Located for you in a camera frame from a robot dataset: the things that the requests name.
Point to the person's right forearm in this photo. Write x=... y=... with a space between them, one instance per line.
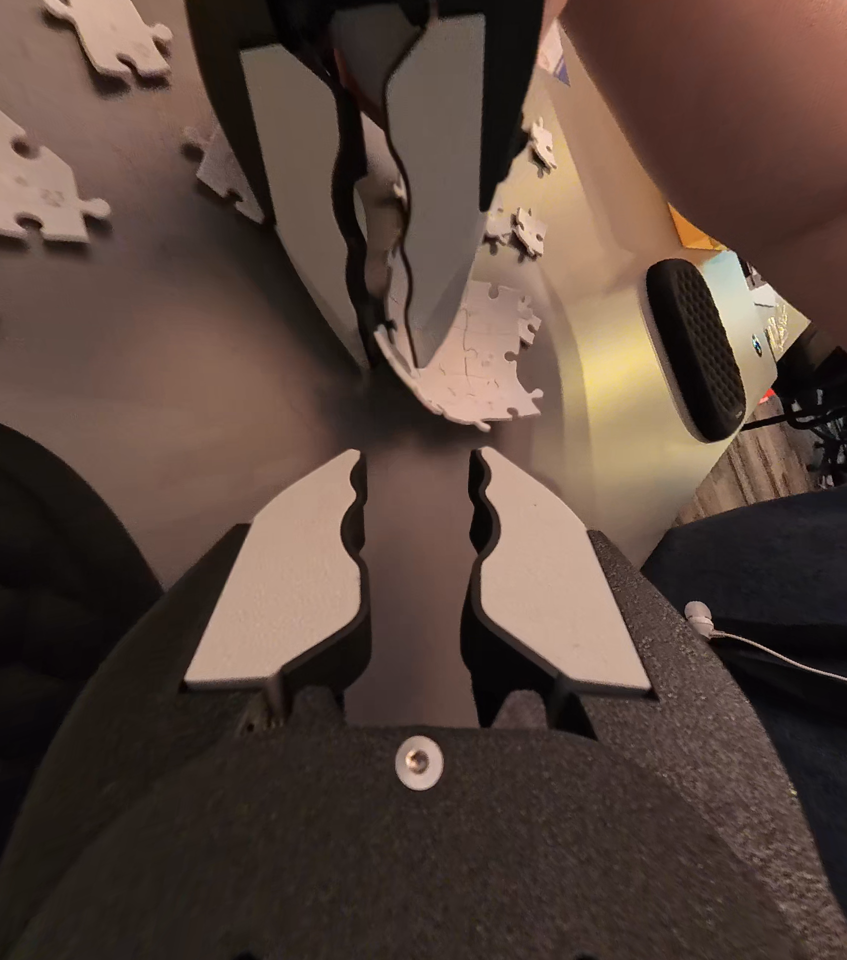
x=739 y=150

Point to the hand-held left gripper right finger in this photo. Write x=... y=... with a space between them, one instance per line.
x=551 y=600

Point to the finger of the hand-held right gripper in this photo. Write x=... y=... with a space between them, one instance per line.
x=446 y=165
x=289 y=165

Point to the black chair armrest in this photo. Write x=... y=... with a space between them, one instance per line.
x=694 y=345

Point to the assembled white puzzle section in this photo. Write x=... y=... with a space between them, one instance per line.
x=469 y=360

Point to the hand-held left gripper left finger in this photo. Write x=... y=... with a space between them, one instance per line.
x=281 y=600

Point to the scattered loose puzzle pieces group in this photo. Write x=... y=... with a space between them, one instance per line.
x=19 y=173

